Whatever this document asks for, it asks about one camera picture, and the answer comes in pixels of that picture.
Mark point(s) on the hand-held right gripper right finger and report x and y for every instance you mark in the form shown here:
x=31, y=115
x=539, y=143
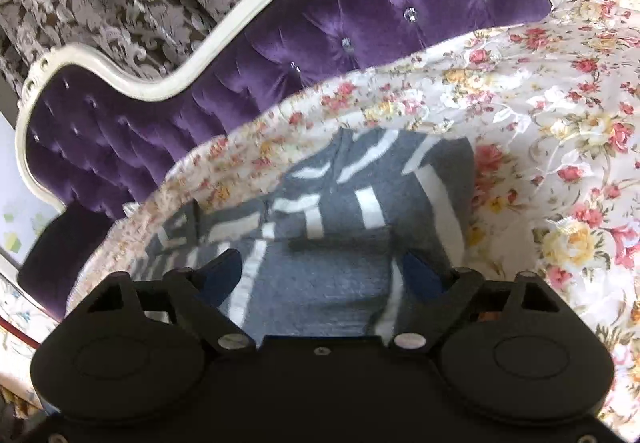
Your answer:
x=417, y=270

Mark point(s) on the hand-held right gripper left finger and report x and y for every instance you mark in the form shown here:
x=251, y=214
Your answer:
x=222, y=270

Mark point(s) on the grey white striped sweater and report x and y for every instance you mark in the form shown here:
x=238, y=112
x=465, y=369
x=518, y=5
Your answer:
x=325, y=283

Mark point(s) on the floral blanket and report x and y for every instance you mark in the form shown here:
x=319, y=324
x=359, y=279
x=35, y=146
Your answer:
x=560, y=133

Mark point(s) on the floral cloth with red trim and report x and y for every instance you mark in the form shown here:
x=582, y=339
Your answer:
x=20, y=333

